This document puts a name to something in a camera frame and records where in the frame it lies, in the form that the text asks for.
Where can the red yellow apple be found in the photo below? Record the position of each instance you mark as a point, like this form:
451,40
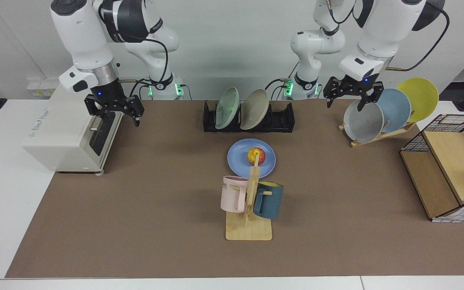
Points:
253,155

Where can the grey plate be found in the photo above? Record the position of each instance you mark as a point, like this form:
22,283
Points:
363,125

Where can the light blue speckled plate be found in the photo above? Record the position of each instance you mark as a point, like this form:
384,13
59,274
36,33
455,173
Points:
395,108

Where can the wooden plate rack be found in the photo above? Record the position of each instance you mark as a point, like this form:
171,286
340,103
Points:
371,139

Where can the black dish rack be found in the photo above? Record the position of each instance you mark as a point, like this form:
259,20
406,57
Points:
280,121

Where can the yellow plate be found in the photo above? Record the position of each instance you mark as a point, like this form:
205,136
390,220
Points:
419,96

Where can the beige plate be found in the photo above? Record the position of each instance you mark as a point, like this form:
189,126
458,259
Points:
254,109

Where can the pale green plate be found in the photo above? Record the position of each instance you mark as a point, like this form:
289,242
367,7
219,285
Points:
227,108

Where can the pale toaster oven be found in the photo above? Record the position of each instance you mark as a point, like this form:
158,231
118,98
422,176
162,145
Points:
61,137

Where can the brown table cloth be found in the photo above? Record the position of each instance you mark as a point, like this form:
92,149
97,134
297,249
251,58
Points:
155,225

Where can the dark teal cup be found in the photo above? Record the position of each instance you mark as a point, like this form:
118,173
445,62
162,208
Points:
270,201

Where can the pink cup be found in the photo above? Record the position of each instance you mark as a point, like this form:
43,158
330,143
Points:
232,195

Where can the wooden cup stand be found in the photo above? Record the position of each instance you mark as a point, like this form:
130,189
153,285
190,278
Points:
249,231

